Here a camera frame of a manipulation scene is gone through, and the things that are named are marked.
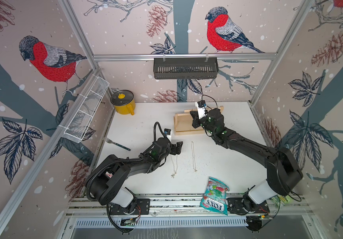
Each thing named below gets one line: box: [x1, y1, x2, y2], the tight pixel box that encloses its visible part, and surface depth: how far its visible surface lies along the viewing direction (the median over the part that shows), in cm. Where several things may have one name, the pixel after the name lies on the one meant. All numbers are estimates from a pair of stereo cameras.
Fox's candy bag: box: [199, 176, 230, 216], surface depth 76 cm
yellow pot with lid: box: [110, 89, 136, 116], surface depth 111 cm
